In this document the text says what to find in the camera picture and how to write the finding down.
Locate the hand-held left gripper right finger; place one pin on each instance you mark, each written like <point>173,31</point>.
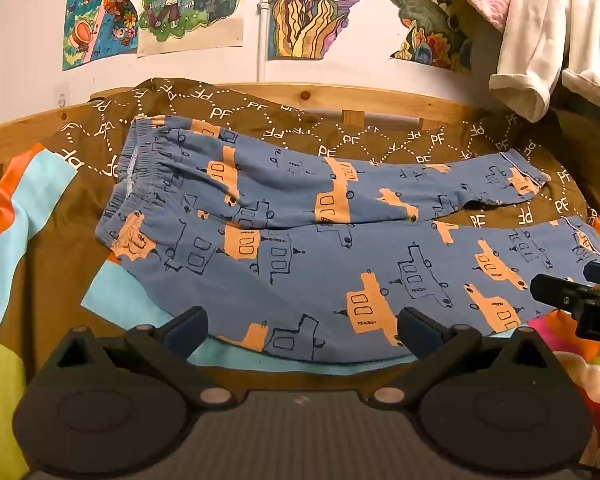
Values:
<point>420,332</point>

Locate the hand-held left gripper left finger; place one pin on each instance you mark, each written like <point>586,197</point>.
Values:
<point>186,331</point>

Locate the blue pants with orange print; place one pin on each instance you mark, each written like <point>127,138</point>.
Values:
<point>330,270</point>

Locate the colourful striped bed sheet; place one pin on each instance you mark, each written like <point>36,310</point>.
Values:
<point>30,195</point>

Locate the brown blanket with white pattern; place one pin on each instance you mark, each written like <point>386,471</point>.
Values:
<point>330,130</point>

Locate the white hanging garment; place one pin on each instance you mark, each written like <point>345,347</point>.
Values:
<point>545,35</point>

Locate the wooden bed frame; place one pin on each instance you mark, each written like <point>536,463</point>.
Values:
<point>340,97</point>

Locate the white wall pipe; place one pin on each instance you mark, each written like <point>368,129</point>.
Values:
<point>263,35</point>

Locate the wall poster with blond figure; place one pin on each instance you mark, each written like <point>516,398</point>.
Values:
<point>190,5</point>

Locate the wall poster with orange-haired figure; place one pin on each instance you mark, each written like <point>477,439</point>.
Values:
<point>97,15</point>

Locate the yellow and purple wall poster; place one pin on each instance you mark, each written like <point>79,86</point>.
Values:
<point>310,15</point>

